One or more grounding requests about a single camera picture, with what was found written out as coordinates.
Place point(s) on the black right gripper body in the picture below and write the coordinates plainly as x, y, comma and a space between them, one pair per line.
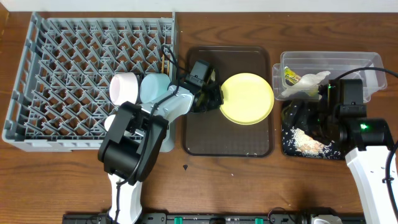
315, 125

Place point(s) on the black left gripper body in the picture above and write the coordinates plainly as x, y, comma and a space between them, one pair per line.
212, 97

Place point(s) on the white tissue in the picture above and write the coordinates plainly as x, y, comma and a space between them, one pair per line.
305, 83

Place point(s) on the yellow round plate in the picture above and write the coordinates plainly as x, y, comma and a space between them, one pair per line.
247, 99

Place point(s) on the green yellow wrapper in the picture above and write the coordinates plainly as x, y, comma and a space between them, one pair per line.
291, 77

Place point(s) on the light blue bowl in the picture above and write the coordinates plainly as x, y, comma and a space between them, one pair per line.
152, 86

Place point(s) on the white pink shallow bowl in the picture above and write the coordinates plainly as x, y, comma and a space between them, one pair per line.
124, 87

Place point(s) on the white cup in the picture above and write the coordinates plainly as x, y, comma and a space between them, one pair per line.
108, 121

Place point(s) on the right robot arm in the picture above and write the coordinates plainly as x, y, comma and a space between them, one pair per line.
366, 143

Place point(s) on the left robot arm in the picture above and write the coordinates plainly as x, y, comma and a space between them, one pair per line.
136, 133

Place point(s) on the spilled rice food waste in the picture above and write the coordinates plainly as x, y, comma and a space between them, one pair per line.
296, 143

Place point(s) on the clear plastic waste bin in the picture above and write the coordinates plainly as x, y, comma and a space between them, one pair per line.
305, 62

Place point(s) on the grey plastic dishwasher rack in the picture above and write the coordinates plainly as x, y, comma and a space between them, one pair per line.
60, 98

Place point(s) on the black rectangular tray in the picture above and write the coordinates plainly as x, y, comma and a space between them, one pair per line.
283, 119

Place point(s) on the dark brown serving tray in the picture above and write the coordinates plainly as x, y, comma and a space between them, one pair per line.
211, 133

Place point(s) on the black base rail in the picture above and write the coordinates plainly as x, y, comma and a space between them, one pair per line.
277, 215

